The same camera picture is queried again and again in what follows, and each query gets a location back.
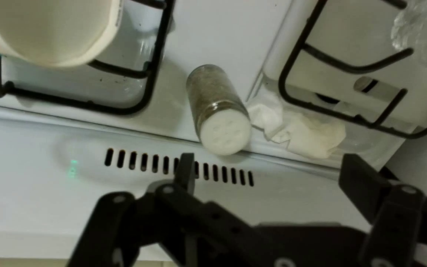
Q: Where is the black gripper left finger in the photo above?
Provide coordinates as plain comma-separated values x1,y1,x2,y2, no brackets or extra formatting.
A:
66,152,285,267

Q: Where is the front black stove grate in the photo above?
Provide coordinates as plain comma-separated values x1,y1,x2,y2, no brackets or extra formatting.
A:
0,0,175,115

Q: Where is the black stove grate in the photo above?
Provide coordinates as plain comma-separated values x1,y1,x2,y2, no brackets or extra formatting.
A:
0,0,175,115
269,0,427,140

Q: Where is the white gas stove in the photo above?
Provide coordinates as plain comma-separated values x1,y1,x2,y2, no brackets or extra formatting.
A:
0,0,427,267

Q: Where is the crumpled white paper towel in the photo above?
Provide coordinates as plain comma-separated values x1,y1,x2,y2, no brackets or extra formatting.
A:
248,103,346,159

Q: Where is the rear black stove grate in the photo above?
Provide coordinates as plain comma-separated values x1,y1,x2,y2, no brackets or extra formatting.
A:
269,0,427,140

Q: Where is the spice jar with white lid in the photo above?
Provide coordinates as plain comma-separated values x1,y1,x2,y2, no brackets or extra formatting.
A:
187,65,252,156

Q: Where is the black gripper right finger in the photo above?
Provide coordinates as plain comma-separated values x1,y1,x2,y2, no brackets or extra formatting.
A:
338,155,427,267

